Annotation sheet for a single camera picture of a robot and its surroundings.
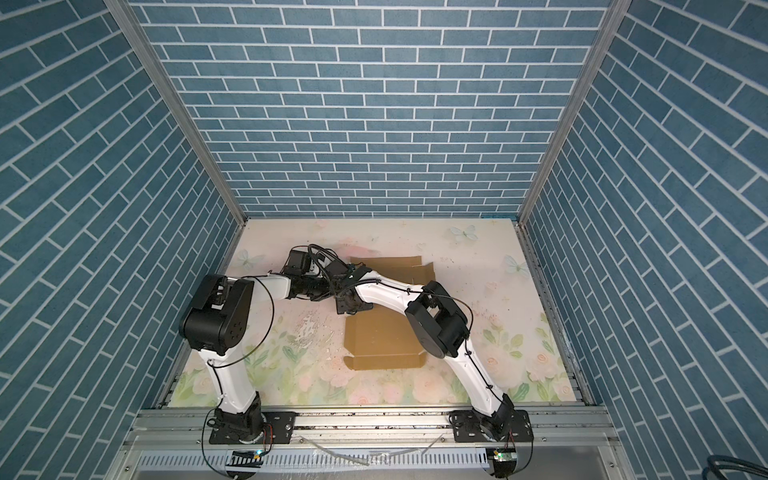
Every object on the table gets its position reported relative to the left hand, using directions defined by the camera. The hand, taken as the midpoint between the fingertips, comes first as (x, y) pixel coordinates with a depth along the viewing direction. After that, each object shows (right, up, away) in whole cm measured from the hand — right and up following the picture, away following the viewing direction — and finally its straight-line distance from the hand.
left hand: (343, 286), depth 99 cm
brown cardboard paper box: (+13, -14, -9) cm, 22 cm away
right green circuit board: (+45, -38, -25) cm, 64 cm away
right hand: (+2, -5, -3) cm, 6 cm away
